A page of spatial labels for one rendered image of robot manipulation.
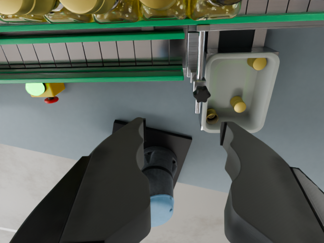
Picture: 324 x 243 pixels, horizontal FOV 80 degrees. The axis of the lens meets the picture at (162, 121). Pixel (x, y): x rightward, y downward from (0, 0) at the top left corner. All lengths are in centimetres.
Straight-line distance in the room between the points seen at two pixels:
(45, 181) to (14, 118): 154
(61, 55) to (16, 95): 34
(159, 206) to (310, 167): 60
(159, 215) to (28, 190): 211
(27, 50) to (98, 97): 23
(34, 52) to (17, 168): 193
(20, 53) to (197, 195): 186
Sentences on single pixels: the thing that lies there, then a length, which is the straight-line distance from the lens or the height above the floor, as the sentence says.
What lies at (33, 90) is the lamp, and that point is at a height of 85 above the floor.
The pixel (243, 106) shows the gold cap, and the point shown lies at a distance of 60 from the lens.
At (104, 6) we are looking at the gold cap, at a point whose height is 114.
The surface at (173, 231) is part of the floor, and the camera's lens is 259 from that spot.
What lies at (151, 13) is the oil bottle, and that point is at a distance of 24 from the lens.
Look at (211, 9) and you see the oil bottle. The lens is 24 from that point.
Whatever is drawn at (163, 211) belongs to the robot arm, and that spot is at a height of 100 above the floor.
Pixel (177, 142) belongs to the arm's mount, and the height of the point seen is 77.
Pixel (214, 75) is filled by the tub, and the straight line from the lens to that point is 59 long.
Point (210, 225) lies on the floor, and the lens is 250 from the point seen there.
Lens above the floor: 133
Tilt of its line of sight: 60 degrees down
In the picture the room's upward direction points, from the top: 173 degrees counter-clockwise
